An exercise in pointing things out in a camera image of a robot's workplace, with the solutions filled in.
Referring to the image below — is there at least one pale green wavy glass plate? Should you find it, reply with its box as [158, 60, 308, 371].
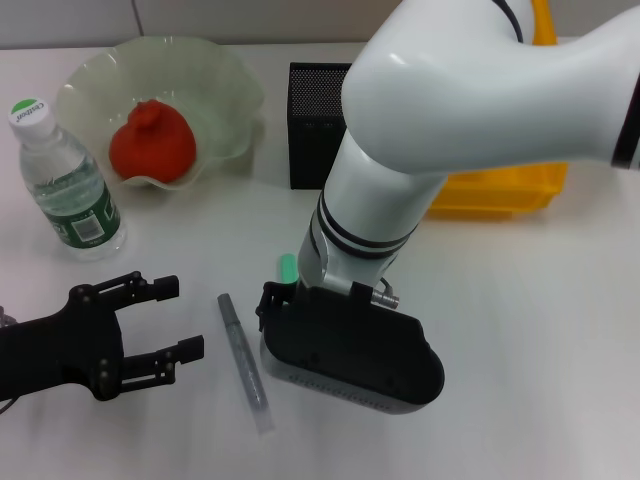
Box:
[54, 34, 266, 194]

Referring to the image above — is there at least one black mesh pen holder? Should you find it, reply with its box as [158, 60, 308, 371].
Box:
[287, 62, 354, 191]

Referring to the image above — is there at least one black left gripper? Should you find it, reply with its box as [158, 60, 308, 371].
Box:
[0, 270, 207, 402]

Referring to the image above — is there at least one yellow plastic bin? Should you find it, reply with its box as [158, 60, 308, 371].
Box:
[424, 0, 570, 222]

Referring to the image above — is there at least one grey marker pen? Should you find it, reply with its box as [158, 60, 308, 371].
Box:
[215, 293, 276, 436]

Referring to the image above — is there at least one grey vented wrist camera box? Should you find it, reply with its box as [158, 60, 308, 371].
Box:
[258, 284, 446, 417]

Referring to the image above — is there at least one right gripper cable with plug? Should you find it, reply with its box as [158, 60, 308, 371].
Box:
[369, 277, 402, 308]

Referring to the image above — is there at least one clear green-label water bottle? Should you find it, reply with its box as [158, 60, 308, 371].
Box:
[7, 97, 129, 263]

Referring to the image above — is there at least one green pen with white cap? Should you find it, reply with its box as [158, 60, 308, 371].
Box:
[277, 253, 301, 286]

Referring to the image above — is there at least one red-orange knitted orange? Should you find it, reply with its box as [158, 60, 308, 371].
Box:
[108, 98, 197, 184]

